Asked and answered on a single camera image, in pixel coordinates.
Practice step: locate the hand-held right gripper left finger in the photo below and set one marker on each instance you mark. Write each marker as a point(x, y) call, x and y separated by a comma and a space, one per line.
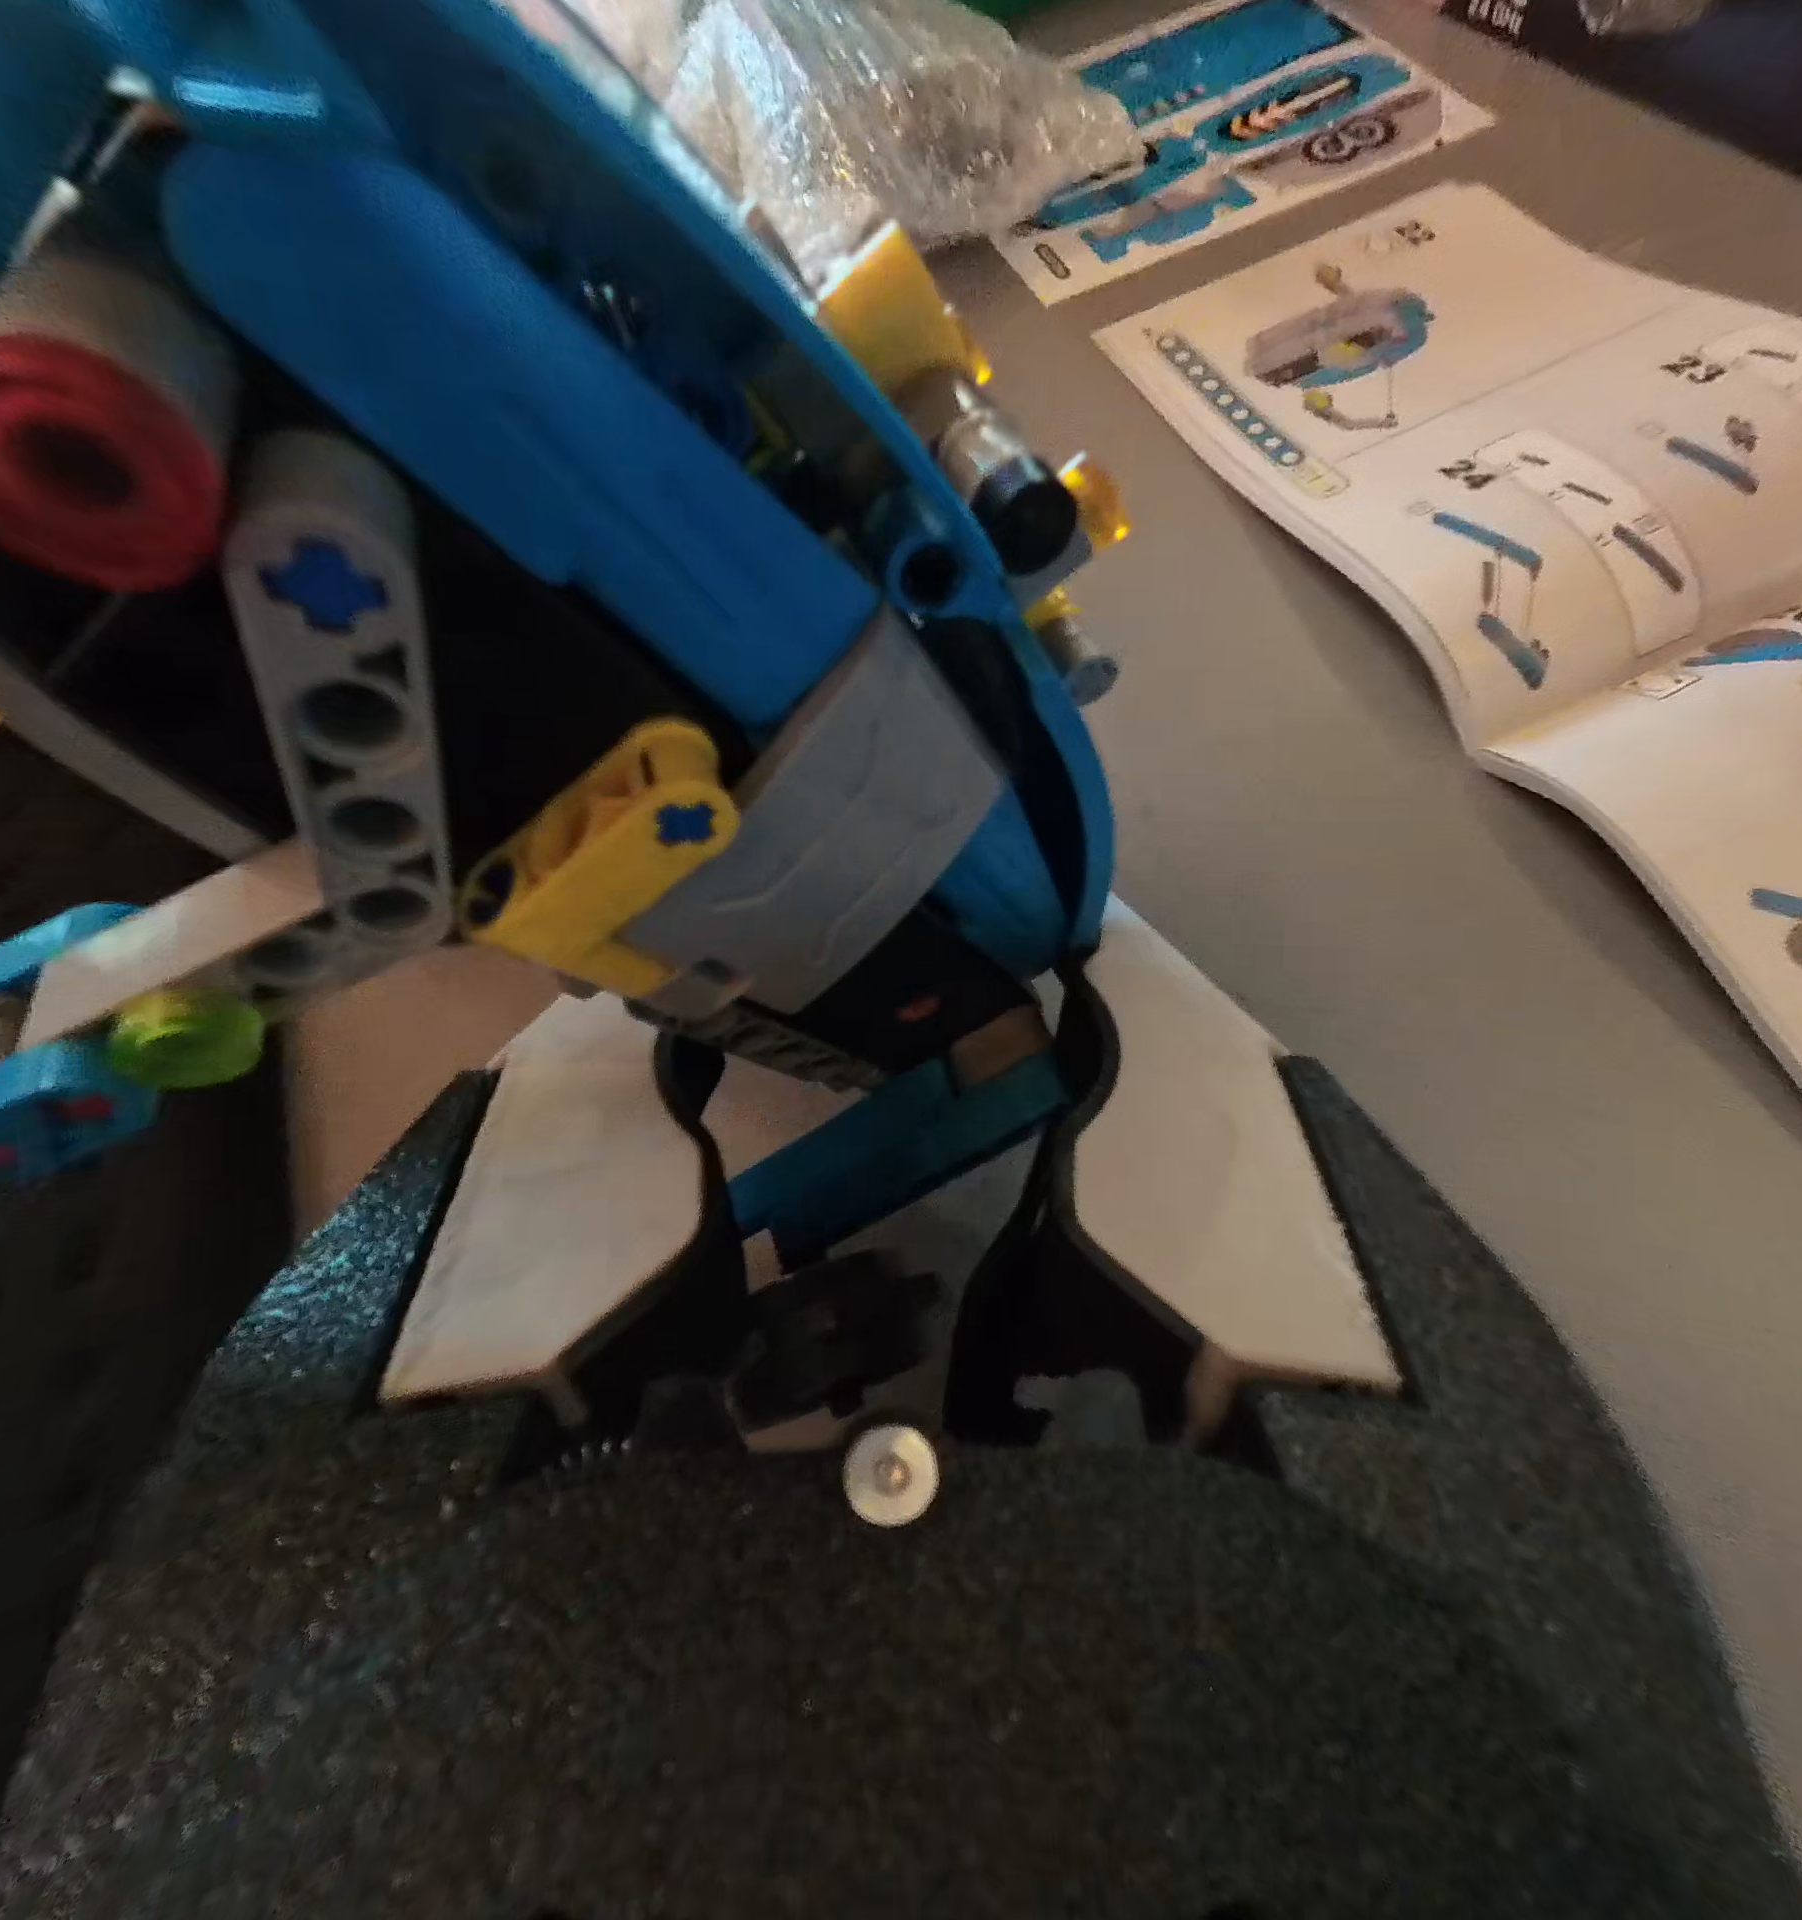
point(543, 1198)

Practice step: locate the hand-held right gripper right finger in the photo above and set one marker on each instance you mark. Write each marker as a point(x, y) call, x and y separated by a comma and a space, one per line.
point(1233, 1198)

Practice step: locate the blue beam wheel assembly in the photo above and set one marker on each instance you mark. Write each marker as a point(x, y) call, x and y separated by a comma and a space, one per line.
point(903, 1140)

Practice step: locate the blue toy robot model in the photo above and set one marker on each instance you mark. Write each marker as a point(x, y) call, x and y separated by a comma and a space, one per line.
point(464, 376)

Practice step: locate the grey desk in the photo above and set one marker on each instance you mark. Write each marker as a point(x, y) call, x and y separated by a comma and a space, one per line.
point(1440, 975)

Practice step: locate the instruction booklet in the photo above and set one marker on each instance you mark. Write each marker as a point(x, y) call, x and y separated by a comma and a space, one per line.
point(1517, 450)

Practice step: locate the blue sticker sheet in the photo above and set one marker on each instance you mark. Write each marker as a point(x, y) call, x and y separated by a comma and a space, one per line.
point(1218, 134)

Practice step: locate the small bubble wrap piece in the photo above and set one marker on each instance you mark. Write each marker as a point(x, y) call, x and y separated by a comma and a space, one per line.
point(903, 105)

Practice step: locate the robot kit box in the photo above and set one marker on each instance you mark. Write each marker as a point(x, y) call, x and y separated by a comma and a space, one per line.
point(1666, 76)

